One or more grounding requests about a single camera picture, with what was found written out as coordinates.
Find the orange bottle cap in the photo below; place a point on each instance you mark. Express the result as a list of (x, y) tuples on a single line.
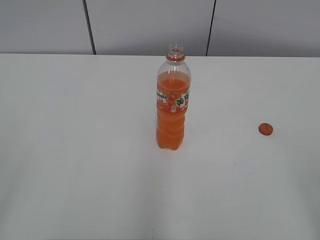
[(265, 129)]

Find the orange soda bottle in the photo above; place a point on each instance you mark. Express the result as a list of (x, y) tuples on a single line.
[(173, 96)]

